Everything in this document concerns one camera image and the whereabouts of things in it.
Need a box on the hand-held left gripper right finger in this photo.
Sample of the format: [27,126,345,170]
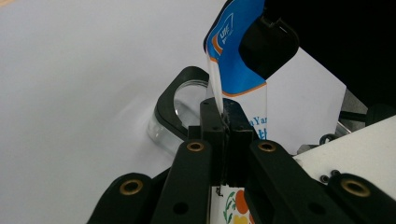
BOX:
[223,101,260,188]

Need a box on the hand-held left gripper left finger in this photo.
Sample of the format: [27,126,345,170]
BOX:
[188,97,228,185]

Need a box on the clear container with black lid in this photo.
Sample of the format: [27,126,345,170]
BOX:
[147,15,301,158]

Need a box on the blue and white snack bag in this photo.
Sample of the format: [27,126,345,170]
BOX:
[204,0,269,224]

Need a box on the white paper sheet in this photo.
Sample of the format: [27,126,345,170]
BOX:
[0,0,348,224]

